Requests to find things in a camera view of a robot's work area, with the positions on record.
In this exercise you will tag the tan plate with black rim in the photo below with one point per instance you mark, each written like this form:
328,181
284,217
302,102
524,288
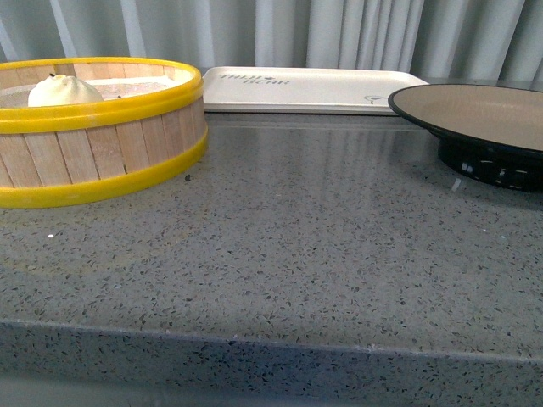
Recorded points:
491,134

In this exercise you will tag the white steamed bun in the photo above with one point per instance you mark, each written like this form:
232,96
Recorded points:
62,90

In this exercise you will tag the cream rectangular serving tray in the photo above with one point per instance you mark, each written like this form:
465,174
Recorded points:
232,89

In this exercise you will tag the yellow rimmed wooden steamer basket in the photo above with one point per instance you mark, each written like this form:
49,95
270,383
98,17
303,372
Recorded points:
68,155

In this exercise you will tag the grey pleated curtain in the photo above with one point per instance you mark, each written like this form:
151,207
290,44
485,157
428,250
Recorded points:
468,40

